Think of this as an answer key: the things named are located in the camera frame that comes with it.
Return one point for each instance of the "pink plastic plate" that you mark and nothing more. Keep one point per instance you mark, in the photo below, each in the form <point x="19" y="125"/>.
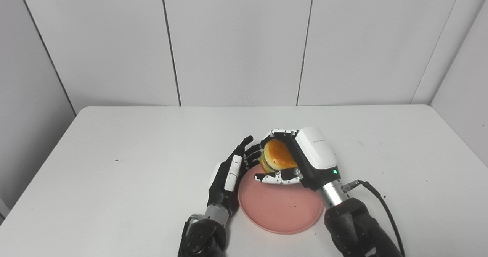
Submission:
<point x="280" y="207"/>

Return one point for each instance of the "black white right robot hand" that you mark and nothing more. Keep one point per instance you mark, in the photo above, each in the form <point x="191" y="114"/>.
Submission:
<point x="316" y="150"/>

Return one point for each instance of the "toy hamburger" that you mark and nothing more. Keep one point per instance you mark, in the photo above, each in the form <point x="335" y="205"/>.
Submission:
<point x="278" y="156"/>

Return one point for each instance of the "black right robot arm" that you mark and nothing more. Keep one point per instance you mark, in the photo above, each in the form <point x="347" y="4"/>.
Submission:
<point x="354" y="226"/>

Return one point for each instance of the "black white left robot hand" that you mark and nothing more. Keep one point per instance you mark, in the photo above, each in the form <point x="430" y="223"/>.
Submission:
<point x="219" y="190"/>

